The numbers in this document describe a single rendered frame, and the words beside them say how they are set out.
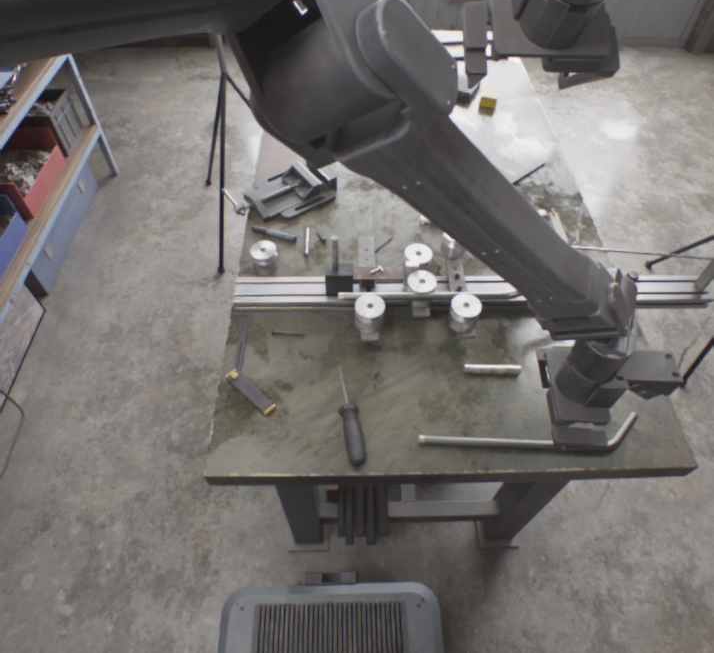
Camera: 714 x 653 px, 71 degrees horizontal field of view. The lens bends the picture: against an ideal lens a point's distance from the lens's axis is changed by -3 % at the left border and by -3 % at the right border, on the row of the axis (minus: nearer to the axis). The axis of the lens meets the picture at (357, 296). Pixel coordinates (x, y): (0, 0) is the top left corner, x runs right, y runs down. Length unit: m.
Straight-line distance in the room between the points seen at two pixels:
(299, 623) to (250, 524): 0.43
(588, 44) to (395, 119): 0.25
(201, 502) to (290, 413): 0.96
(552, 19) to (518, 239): 0.18
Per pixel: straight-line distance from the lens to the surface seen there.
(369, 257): 0.99
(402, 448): 0.83
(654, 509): 1.96
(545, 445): 0.87
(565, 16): 0.48
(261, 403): 0.86
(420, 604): 1.41
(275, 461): 0.83
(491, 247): 0.42
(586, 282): 0.53
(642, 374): 0.69
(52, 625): 1.85
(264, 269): 1.02
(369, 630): 1.39
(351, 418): 0.82
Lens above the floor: 1.65
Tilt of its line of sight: 51 degrees down
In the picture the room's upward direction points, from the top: 1 degrees clockwise
